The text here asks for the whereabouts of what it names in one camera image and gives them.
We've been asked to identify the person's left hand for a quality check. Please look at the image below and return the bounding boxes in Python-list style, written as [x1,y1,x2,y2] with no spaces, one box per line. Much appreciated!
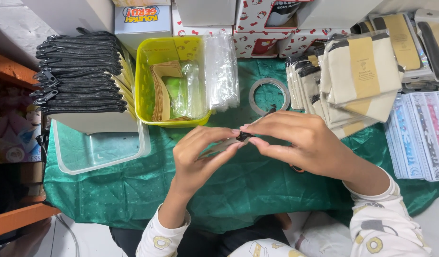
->
[172,126,248,198]

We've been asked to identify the person's right hand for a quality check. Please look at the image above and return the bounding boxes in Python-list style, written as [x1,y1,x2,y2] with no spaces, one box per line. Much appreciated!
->
[240,111,360,183]

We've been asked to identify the beige canvas zipper pouch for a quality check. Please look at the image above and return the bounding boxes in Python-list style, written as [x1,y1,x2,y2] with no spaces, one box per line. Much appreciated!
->
[198,106,278,159]

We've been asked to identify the green satin cloth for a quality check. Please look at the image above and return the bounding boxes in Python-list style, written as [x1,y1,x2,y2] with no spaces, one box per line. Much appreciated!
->
[43,58,439,234]

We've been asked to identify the crumpled clear plastic bags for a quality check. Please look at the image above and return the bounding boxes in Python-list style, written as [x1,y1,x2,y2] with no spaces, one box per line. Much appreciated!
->
[171,61,208,120]

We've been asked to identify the clear tape roll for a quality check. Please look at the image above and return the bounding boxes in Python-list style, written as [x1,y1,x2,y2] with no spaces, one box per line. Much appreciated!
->
[248,77,291,117]

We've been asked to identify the stack of brown paper bands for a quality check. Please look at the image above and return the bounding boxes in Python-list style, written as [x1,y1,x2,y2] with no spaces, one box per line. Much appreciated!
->
[150,60,191,123]

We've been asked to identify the heap of packaged beige pouches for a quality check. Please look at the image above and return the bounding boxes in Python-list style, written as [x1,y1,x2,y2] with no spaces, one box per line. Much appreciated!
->
[286,30,405,140]

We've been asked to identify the yellow plastic container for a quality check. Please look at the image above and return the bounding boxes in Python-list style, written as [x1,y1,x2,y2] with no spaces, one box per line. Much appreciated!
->
[135,36,213,128]

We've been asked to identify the person's black trousers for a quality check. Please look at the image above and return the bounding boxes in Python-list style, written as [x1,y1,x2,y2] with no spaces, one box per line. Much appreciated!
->
[109,213,292,257]

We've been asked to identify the stack of clear plastic sleeves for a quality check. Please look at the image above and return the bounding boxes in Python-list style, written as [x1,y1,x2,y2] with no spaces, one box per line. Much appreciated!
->
[204,31,240,112]

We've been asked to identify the person's patterned white top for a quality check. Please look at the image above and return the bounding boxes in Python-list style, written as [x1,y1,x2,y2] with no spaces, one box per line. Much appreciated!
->
[227,211,353,257]

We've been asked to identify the clear plastic container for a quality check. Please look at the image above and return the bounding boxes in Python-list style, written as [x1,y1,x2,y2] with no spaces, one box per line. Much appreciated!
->
[52,117,152,175]

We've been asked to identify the red-printed white cartoon box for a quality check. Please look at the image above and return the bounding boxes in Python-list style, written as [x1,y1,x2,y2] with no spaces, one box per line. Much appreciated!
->
[233,30,296,59]
[171,6,235,38]
[235,0,313,33]
[279,28,353,59]

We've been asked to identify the stack of patterned ruler packets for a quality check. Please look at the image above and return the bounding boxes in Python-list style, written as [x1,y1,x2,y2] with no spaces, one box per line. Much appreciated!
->
[384,91,439,183]

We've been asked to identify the plain white box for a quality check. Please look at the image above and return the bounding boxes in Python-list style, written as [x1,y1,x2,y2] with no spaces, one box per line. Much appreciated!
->
[296,0,385,31]
[174,0,238,27]

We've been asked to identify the row of black-zipper pouches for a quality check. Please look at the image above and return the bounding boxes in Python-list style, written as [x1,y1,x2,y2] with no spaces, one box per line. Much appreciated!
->
[30,27,136,119]

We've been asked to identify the pile of hanging-pack pouches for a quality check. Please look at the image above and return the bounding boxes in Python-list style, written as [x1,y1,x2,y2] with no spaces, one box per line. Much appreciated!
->
[351,9,439,91]

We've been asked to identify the white box with colourful label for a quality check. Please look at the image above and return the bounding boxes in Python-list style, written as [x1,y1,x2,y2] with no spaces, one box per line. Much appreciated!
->
[114,4,173,45]

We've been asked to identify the colourful cartoon picture box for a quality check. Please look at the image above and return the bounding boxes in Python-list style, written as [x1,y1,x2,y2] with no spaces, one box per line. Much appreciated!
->
[0,77,44,165]

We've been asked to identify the large white box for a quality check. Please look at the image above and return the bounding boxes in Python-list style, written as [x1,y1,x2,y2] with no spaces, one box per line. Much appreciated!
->
[21,0,115,35]

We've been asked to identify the orange wooden shelf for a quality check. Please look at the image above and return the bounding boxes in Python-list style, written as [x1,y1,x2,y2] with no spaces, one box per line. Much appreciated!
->
[0,50,62,239]

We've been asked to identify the grey cable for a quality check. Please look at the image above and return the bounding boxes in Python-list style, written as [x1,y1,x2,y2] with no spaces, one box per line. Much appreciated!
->
[55,213,81,257]

